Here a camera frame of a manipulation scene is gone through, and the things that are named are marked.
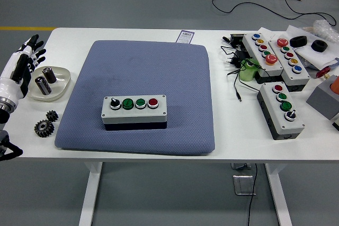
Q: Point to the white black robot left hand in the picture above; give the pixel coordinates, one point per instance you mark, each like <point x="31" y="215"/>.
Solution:
<point x="9" y="85"/>

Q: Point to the grey four-button control box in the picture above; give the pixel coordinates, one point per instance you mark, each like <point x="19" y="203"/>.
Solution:
<point x="137" y="116"/>
<point x="270" y="104"/>

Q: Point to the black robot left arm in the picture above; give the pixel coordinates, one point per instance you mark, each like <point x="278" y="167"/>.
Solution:
<point x="6" y="104"/>

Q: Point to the grey five-button control box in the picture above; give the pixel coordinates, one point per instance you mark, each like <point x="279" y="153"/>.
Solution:
<point x="278" y="54"/>
<point x="251" y="46"/>

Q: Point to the black cylindrical capacitor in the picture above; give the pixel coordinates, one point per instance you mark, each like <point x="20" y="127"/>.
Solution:
<point x="43" y="86"/>
<point x="49" y="75"/>

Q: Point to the white shallow dish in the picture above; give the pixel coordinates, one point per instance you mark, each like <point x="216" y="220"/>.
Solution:
<point x="59" y="73"/>

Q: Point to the small black metal gear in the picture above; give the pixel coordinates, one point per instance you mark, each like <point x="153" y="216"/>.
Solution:
<point x="52" y="116"/>

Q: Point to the large black metal gear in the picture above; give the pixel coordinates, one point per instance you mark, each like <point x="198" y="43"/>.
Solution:
<point x="43" y="129"/>

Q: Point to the white table leg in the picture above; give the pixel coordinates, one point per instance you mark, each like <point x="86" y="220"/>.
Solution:
<point x="278" y="194"/>
<point x="88" y="197"/>

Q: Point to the blue-grey padded mat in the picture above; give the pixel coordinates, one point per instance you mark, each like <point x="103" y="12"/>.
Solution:
<point x="164" y="77"/>

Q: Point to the purple white label sticker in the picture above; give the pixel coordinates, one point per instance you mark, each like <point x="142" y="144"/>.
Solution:
<point x="185" y="36"/>

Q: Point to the black rectangular device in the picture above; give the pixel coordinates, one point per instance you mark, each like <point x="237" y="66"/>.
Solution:
<point x="235" y="39"/>

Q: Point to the black power adapter plug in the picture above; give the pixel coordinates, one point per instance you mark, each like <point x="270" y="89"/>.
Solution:
<point x="239" y="56"/>

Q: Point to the green plastic cylinder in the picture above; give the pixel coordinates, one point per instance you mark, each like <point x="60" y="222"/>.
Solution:
<point x="247" y="73"/>

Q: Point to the metal floor socket plate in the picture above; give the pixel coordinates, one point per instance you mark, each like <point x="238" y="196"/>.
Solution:
<point x="242" y="185"/>

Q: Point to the white paper sheet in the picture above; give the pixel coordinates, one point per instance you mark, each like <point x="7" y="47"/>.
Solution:
<point x="310" y="54"/>

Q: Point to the grey block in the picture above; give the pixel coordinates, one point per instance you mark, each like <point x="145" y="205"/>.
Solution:
<point x="321" y="96"/>

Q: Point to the red knob tool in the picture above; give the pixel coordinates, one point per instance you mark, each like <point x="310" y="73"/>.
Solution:
<point x="323" y="72"/>

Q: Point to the clear bubble wrap bag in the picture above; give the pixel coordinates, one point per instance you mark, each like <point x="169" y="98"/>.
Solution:
<point x="323" y="28"/>

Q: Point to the orange cylinder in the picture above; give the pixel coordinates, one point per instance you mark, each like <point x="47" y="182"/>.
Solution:
<point x="335" y="85"/>

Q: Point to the metal under-table bracket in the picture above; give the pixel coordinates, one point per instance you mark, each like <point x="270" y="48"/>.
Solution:
<point x="239" y="166"/>

